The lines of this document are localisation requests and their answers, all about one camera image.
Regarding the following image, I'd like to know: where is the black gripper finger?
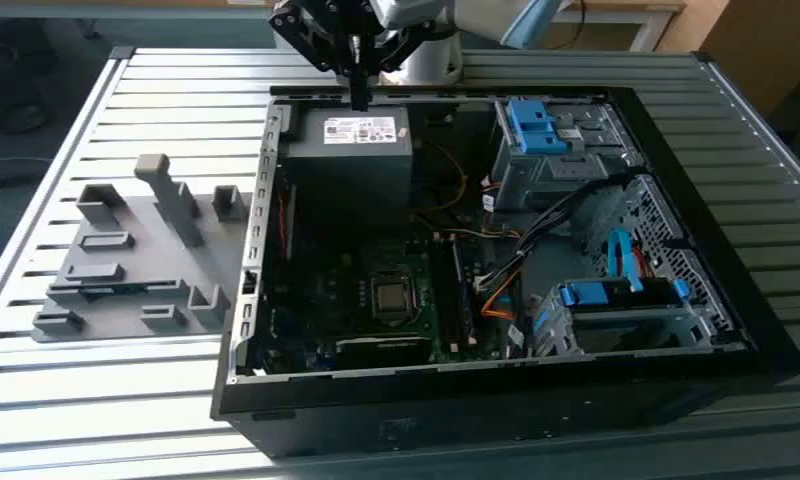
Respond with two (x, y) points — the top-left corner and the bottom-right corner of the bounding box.
(268, 3), (361, 112)
(357, 27), (441, 112)

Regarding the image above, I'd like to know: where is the black RAM slot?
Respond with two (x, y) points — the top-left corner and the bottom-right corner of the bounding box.
(445, 237), (461, 351)

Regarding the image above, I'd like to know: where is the red wire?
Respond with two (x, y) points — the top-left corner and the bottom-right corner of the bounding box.
(276, 189), (293, 261)

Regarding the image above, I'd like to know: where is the blue drive carrier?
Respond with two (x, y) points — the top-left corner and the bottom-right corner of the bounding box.
(505, 99), (568, 155)

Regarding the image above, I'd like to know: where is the black graphics card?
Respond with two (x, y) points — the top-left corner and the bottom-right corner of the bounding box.
(336, 334), (435, 369)

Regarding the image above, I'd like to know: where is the wooden cabinet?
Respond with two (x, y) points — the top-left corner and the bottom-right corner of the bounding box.
(656, 0), (800, 119)

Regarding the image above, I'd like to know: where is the black PC case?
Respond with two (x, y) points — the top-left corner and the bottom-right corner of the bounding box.
(210, 84), (800, 460)

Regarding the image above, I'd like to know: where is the blue flat data cable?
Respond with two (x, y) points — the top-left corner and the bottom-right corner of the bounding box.
(605, 227), (645, 294)

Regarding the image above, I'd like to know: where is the grey power supply unit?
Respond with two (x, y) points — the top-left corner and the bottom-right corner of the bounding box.
(280, 107), (416, 221)

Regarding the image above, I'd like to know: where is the CPU socket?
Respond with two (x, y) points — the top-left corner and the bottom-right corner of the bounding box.
(369, 271), (420, 326)

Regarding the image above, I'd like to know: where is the hard disk in blue carrier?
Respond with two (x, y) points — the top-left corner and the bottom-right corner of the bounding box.
(559, 278), (694, 307)

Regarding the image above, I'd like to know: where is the orange wire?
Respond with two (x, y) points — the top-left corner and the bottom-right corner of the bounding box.
(480, 269), (528, 321)

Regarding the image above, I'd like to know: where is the yellow wire loop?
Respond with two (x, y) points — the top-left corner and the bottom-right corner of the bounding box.
(409, 139), (468, 216)

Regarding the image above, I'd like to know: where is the metal drive cage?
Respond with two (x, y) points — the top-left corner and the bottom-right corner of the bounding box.
(489, 99), (645, 214)

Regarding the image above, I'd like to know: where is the green motherboard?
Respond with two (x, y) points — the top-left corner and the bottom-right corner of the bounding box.
(265, 234), (528, 374)

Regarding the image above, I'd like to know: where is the metal disk bay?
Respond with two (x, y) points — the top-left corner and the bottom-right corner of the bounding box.
(529, 277), (752, 357)

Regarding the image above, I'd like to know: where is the white framed wooden desk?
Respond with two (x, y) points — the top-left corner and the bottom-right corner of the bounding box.
(545, 0), (688, 54)

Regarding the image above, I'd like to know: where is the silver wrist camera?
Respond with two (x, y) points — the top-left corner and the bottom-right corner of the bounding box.
(380, 0), (441, 30)

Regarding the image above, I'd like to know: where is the grey parts rack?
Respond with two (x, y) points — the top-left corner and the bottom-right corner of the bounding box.
(30, 153), (255, 344)

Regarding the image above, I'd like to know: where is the blue RAM stick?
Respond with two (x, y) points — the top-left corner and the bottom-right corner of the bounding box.
(72, 282), (182, 301)

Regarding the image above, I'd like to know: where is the black cable bundle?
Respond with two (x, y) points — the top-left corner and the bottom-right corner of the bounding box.
(505, 175), (635, 261)

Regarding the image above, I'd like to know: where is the silver CPU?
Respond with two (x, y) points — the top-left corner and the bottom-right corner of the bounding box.
(377, 283), (412, 312)

